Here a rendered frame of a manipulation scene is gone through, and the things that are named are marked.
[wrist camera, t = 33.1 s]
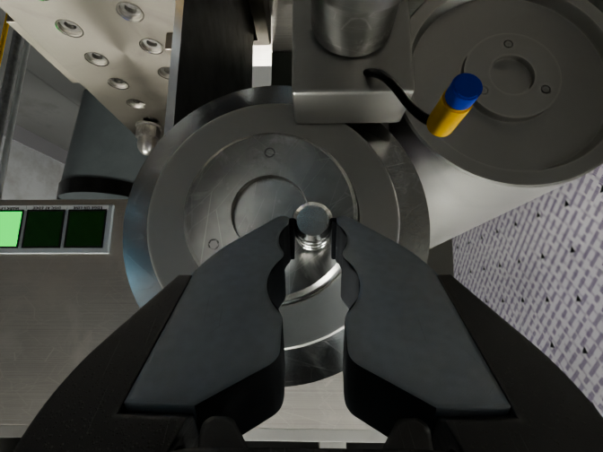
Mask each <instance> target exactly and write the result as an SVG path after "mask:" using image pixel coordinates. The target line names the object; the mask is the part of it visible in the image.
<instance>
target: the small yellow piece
mask: <svg viewBox="0 0 603 452"><path fill-rule="evenodd" d="M363 75H365V76H366V77H374V78H377V79H379V80H381V81H382V82H383V83H385V84H386V85H387V86H388V87H389V88H390V89H391V90H392V91H393V93H394V94H395V95H396V97H397V98H398V100H399V101H400V102H401V103H402V105H403V106H404V107H405V108H406V110H407V111H408V112H409V113H410V114H411V115H412V116H413V117H415V118H416V119H417V120H418V121H420V122H421V123H423V124H425V125H427V128H428V130H429V131H430V133H431V134H433V135H435V136H439V137H444V136H447V135H450V134H451V133H452V131H453V130H454V129H455V128H456V127H457V125H458V124H459V123H460V121H461V120H462V119H463V118H464V116H465V115H466V114H467V113H468V112H469V111H470V110H471V108H472V107H473V105H474V102H475V101H476V100H477V98H478V97H479V96H480V94H481V93H482V90H483V85H482V83H481V81H480V80H479V79H478V78H477V77H476V76H475V75H473V74H467V73H464V74H459V75H457V76H456V77H455V78H454V79H453V81H452V82H451V84H450V86H449V88H448V89H446V90H445V92H444V93H443V94H442V96H441V97H440V99H439V101H438V102H437V104H436V106H435V107H434V109H433V111H432V113H431V114H430V115H429V114H427V113H425V112H424V111H423V110H421V109H420V108H419V107H418V106H416V105H415V104H414V102H413V101H412V100H411V99H410V98H409V97H408V96H407V94H406V93H405V92H404V90H403V89H402V88H401V86H400V85H399V84H398V83H397V81H396V80H395V79H394V78H393V77H391V76H390V75H389V74H387V73H386V72H384V71H382V70H380V69H378V68H367V69H364V71H363Z"/></svg>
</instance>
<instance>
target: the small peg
mask: <svg viewBox="0 0 603 452"><path fill-rule="evenodd" d="M332 218H333V217H332V214H331V212H330V211H329V209H328V208H327V207H326V206H325V205H323V204H320V203H317V202H308V203H306V204H303V205H301V206H300V207H299V208H298V209H297V210H296V212H295V213H294V216H293V228H294V232H295V236H296V239H297V242H298V244H299V245H300V246H301V247H302V248H303V249H305V250H307V251H310V252H316V251H319V250H321V249H323V248H324V247H325V246H326V245H327V243H328V241H329V237H330V233H331V230H332Z"/></svg>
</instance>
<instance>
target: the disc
mask: <svg viewBox="0 0 603 452"><path fill-rule="evenodd" d="M270 103H284V104H293V96H292V86H288V85H272V86H261V87H255V88H249V89H245V90H241V91H236V92H232V93H230V94H227V95H224V96H222V97H220V98H217V99H215V100H212V101H210V102H208V103H206V104H205V105H203V106H201V107H200V108H198V109H196V110H194V111H193V112H191V113H190V114H188V115H187V116H185V117H184V118H182V119H181V120H180V121H179V122H178V123H177V124H176V125H175V126H174V127H173V128H172V129H171V130H169V131H168V132H167V134H166V135H165V136H164V137H163V138H162V139H161V140H160V141H159V142H158V143H157V144H156V145H155V146H154V148H153V149H152V151H151V152H150V154H149V155H148V157H147V158H146V160H145V161H144V164H143V166H142V167H141V169H140V170H139V172H138V174H137V176H136V178H135V182H134V184H133V186H132V189H131V192H130V195H129V198H128V201H127V208H126V212H125V218H124V224H123V255H124V262H125V268H126V272H127V279H128V281H129V284H130V287H131V290H132V292H133V294H134V297H135V301H136V303H137V305H138V307H139V308H141V307H142V306H143V305H145V304H146V303H147V302H148V301H149V300H151V299H152V298H153V297H154V296H155V295H156V294H157V293H158V292H160V291H161V290H162V287H161V285H160V284H159V282H158V279H157V277H156V275H155V272H154V270H153V265H152V262H151V258H150V255H149V250H148V243H147V217H148V211H149V205H150V202H151V198H152V194H153V190H154V187H155V185H156V182H157V180H158V178H159V176H160V175H161V173H162V170H163V168H164V167H165V165H166V163H167V162H168V160H169V159H170V157H171V156H172V154H173V153H174V152H175V151H176V150H177V149H178V148H179V147H180V146H181V145H182V144H183V143H184V142H185V141H186V140H187V139H188V138H189V137H190V136H191V135H192V134H194V133H195V132H196V131H197V130H198V129H199V128H200V127H202V126H204V125H205V124H207V123H208V122H210V121H212V120H214V119H215V118H217V117H219V116H222V115H224V114H226V113H229V112H231V111H234V110H236V109H242V108H245V107H249V106H253V105H260V104H270ZM345 124H347V125H348V126H350V127H351V128H352V129H353V130H354V131H356V132H357V133H358V134H359V135H360V136H361V137H363V138H364V139H365V140H366V141H367V142H368V144H369V145H370V146H371V147H372V148H373V149H374V151H375V152H376V153H377V154H378V155H379V156H380V159H381V160H382V162H383V163H384V165H385V167H386V169H387V171H388V173H389V175H390V178H391V180H392V183H393V185H394V188H395V191H396V194H397V198H398V207H399V216H400V232H399V242H398V244H399V245H401V246H403V247H404V248H406V249H408V250H409V251H411V252H412V253H414V254H415V255H416V256H418V257H419V258H420V259H422V260H423V261H424V262H425V263H426V264H427V261H428V256H429V248H430V218H429V211H428V205H427V201H426V197H425V193H424V189H423V185H422V183H421V180H420V178H419V176H418V174H417V172H416V170H415V166H414V164H413V163H412V162H411V160H410V158H409V157H408V155H407V154H406V151H405V150H404V149H403V147H402V146H401V144H400V143H399V142H398V140H397V139H396V138H395V137H394V136H393V134H392V133H391V132H390V131H389V130H388V129H387V128H386V127H385V126H384V125H382V124H381V123H345ZM340 271H341V267H339V268H338V270H337V271H336V273H335V274H334V275H333V276H332V277H331V278H330V279H329V280H328V281H327V282H326V283H325V284H323V285H322V286H321V287H319V288H318V289H317V290H315V291H314V292H312V293H310V294H308V295H306V296H303V297H301V298H299V299H296V300H288V301H284V302H283V303H282V304H287V303H291V302H295V301H298V300H302V299H305V298H307V297H309V296H310V295H312V294H314V293H316V292H317V291H319V290H321V289H322V288H324V287H325V286H326V285H327V284H329V283H330V282H331V281H332V280H333V279H334V278H335V277H336V276H337V275H338V273H339V272H340ZM344 332H345V329H344V328H343V329H342V330H340V331H339V332H337V333H335V334H334V335H331V336H330V337H328V338H326V339H324V340H321V341H319V342H317V343H313V344H310V345H307V346H303V347H300V348H295V349H290V350H284V359H285V374H284V386H285V387H293V386H299V385H304V384H308V383H312V382H316V381H319V380H322V379H324V378H329V377H331V376H334V375H336V374H337V373H339V372H342V371H343V351H344Z"/></svg>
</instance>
